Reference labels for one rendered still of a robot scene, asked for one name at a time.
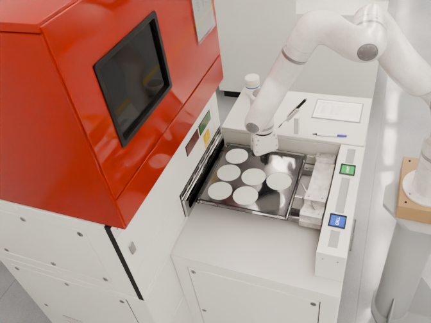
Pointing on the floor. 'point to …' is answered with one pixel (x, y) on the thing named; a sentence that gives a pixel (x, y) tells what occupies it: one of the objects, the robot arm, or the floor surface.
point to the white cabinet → (249, 297)
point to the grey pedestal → (404, 270)
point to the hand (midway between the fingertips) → (264, 159)
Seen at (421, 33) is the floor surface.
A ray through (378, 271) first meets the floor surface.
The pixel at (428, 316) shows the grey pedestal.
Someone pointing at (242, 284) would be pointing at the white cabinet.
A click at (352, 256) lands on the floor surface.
